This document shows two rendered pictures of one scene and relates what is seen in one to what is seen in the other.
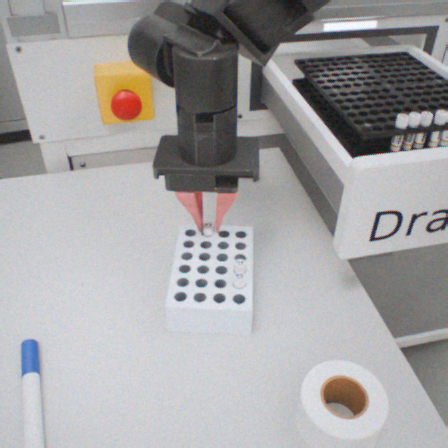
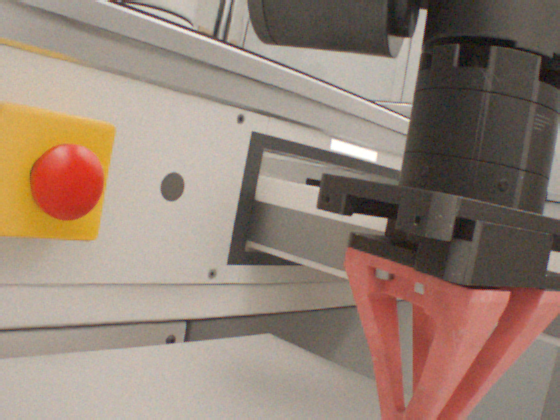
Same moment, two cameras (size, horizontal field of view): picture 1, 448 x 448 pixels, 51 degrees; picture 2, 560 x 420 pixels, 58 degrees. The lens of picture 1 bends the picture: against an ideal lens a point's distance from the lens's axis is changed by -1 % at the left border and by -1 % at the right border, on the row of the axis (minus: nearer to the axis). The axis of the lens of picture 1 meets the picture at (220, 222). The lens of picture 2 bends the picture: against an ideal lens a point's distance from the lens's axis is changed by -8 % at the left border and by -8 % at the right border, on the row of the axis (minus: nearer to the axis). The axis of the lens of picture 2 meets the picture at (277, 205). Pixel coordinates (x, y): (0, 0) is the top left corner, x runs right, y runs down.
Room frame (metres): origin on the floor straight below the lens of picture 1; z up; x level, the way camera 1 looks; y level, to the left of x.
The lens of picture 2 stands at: (0.28, 0.19, 0.90)
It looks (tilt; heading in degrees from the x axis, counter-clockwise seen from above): 3 degrees down; 325
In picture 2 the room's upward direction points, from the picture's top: 11 degrees clockwise
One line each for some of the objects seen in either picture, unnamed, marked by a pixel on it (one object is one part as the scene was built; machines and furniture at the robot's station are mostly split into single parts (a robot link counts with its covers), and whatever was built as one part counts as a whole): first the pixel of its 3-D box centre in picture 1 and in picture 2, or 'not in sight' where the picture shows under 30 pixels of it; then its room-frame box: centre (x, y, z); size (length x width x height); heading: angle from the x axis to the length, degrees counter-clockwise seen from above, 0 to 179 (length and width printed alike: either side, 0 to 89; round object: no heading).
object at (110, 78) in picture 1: (124, 93); (41, 172); (0.60, 0.13, 0.88); 0.07 x 0.05 x 0.07; 102
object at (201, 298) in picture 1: (213, 275); not in sight; (0.35, 0.01, 0.78); 0.12 x 0.08 x 0.04; 177
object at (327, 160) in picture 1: (379, 109); (444, 246); (0.58, -0.21, 0.86); 0.40 x 0.26 x 0.06; 12
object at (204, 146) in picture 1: (207, 135); (477, 154); (0.40, 0.01, 0.92); 0.10 x 0.07 x 0.07; 87
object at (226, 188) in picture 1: (204, 194); (432, 334); (0.40, 0.02, 0.85); 0.07 x 0.07 x 0.09; 87
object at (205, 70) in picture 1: (202, 71); (485, 2); (0.41, 0.02, 0.98); 0.07 x 0.06 x 0.07; 35
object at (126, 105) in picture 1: (126, 103); (64, 180); (0.57, 0.12, 0.88); 0.04 x 0.03 x 0.04; 102
